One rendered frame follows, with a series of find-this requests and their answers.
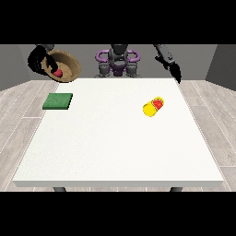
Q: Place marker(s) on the green square pad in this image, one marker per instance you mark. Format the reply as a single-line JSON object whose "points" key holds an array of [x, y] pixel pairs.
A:
{"points": [[57, 101]]}

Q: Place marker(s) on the grey robot trunk purple rings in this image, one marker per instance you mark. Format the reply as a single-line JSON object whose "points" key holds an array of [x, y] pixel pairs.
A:
{"points": [[118, 63]]}

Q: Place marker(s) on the small red ball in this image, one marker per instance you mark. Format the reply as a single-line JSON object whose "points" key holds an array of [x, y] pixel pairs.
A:
{"points": [[58, 73]]}

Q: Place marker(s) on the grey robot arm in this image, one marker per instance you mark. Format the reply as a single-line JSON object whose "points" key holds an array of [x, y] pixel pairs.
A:
{"points": [[48, 47], [165, 53]]}

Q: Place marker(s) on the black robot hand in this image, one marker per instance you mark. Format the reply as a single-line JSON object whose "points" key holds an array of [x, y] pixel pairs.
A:
{"points": [[37, 61], [173, 70]]}

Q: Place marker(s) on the yellow cup with melon print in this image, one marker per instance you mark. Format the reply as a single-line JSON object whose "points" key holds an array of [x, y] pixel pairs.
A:
{"points": [[153, 106]]}

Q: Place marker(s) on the brown wooden bowl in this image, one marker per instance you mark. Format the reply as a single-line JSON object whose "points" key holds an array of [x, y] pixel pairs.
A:
{"points": [[66, 66]]}

